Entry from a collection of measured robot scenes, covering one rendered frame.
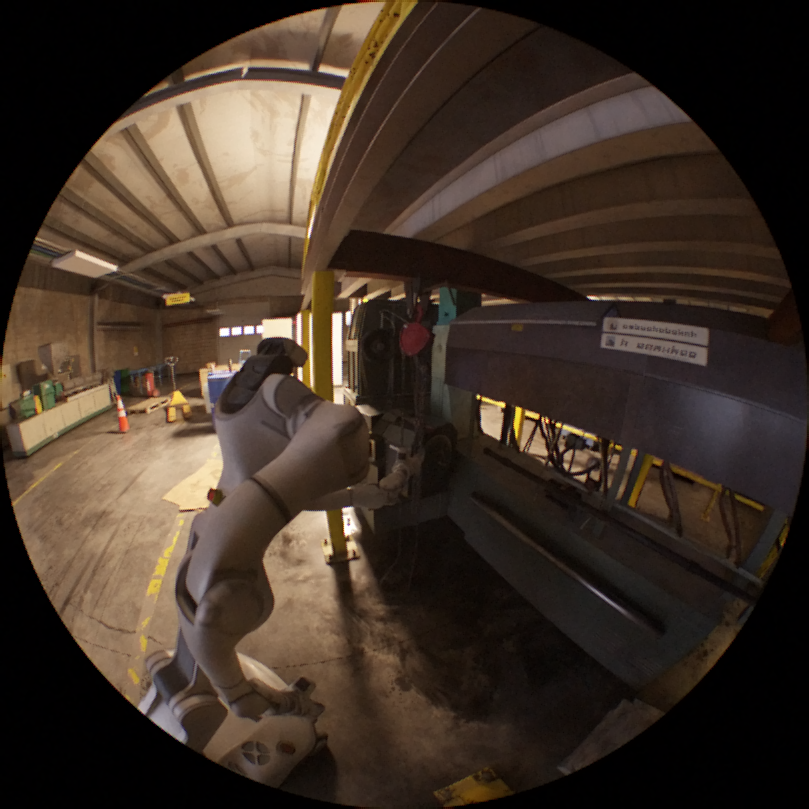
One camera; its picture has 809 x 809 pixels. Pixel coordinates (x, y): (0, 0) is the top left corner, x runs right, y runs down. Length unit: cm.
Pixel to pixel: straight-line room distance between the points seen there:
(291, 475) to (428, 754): 125
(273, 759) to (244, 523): 87
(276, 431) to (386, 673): 120
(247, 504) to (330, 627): 128
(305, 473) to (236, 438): 21
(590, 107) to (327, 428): 96
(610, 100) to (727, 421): 95
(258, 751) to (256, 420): 99
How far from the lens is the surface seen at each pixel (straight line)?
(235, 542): 32
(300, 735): 105
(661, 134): 74
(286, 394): 47
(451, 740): 137
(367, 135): 77
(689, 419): 106
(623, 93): 89
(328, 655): 147
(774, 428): 110
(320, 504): 81
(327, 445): 35
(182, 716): 86
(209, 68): 533
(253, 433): 51
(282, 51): 497
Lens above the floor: 135
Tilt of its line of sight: 14 degrees down
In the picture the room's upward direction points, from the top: 1 degrees clockwise
